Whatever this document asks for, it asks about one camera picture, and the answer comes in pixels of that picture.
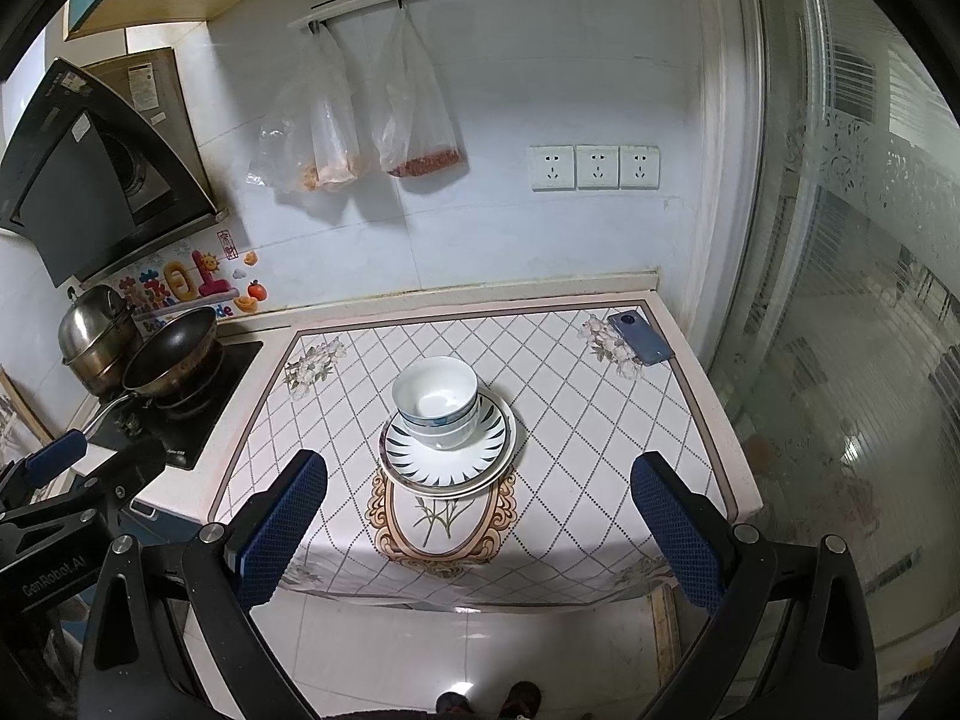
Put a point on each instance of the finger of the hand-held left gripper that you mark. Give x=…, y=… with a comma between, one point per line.
x=127, y=476
x=56, y=457

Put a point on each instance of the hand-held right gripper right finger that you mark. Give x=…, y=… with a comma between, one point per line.
x=675, y=532

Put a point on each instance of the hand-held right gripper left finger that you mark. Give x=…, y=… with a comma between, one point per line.
x=281, y=525

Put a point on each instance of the large white floral plate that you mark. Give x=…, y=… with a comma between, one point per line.
x=442, y=493

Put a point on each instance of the white bowl with flower print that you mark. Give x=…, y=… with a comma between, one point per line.
x=457, y=426

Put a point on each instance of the white bowl with dark rim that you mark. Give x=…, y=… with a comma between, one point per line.
x=435, y=390

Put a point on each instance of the blue striped plate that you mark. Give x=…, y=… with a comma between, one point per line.
x=480, y=457

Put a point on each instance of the steel pot with lid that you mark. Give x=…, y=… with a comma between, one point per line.
x=94, y=337

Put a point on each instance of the dark wok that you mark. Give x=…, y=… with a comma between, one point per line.
x=172, y=352

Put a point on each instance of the diamond patterned tablecloth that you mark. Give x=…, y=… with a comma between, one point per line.
x=570, y=450

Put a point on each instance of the black cooktop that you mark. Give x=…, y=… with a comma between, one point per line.
x=225, y=382

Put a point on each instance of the blue smartphone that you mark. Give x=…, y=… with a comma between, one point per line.
x=639, y=337

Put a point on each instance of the frosted glass sliding door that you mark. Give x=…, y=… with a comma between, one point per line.
x=862, y=315

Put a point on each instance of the black range hood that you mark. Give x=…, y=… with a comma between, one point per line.
x=90, y=165

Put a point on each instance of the clear plastic bag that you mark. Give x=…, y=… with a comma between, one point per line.
x=416, y=112
x=322, y=135

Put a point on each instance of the colourful wall sticker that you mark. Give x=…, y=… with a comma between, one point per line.
x=187, y=285

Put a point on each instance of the white wall socket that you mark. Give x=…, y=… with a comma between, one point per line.
x=551, y=166
x=640, y=166
x=597, y=166

